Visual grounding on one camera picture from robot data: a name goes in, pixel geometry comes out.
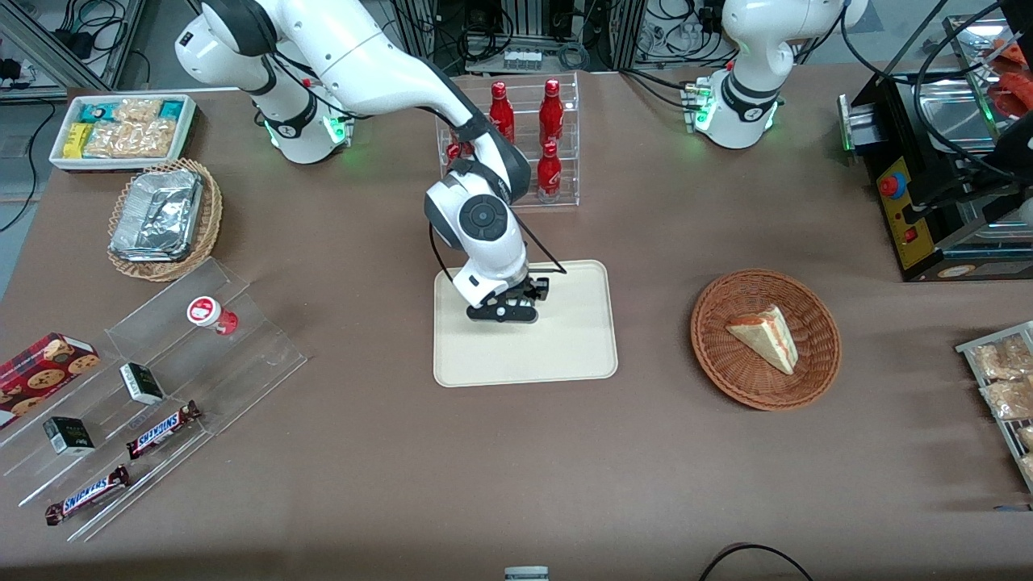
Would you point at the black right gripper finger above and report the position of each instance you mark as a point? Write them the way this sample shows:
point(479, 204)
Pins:
point(533, 296)
point(543, 285)

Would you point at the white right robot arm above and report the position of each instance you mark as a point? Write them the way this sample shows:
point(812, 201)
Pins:
point(363, 56)

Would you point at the cream plastic tray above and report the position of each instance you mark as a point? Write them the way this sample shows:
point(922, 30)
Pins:
point(565, 347)

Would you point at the red gum jar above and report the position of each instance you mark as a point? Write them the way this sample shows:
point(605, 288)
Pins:
point(203, 311)

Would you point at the tray of packaged snacks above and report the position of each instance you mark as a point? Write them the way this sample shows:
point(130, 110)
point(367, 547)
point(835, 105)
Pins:
point(968, 349)

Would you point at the clear acrylic bottle rack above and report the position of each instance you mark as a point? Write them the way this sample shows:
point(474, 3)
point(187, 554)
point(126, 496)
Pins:
point(569, 137)

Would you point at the round brown wicker basket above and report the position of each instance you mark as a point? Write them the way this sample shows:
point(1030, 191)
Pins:
point(726, 363)

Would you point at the white power strip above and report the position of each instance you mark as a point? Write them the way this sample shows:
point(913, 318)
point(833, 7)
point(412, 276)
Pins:
point(522, 60)

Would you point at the triangular sandwich slice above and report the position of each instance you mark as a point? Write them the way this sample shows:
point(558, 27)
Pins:
point(771, 339)

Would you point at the clear acrylic stepped stand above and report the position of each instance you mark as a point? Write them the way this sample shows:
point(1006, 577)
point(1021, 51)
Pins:
point(242, 355)

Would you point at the small grey device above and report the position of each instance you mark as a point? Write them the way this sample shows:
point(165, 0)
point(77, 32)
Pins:
point(526, 574)

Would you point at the oval wicker basket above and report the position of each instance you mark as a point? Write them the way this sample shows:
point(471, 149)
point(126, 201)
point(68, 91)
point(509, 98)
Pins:
point(206, 234)

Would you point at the aluminium foil container stack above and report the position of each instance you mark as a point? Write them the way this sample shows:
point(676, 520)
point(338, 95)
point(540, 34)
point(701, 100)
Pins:
point(157, 214)

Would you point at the white plastic snack bin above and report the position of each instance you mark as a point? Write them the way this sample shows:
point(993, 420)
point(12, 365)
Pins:
point(187, 129)

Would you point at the Snickers chocolate bar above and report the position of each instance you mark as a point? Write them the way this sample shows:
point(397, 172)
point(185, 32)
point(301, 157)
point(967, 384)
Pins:
point(87, 495)
point(161, 429)

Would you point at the small black box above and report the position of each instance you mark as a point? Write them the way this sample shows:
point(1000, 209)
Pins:
point(71, 437)
point(144, 385)

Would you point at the teal snack packet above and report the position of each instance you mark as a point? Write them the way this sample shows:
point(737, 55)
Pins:
point(98, 111)
point(171, 109)

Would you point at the clear rice cracker pack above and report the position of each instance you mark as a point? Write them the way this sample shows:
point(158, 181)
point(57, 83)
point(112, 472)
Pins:
point(137, 110)
point(133, 139)

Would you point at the black machine with red button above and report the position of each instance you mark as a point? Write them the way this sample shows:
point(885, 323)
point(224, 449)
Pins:
point(928, 234)

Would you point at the yellow snack packet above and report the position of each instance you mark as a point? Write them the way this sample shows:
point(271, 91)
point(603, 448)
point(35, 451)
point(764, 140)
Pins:
point(77, 141)

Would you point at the red cookie box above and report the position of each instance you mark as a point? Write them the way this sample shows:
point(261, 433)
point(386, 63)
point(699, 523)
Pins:
point(40, 371)

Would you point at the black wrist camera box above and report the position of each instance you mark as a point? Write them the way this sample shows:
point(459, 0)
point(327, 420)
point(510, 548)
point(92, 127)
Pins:
point(500, 315)

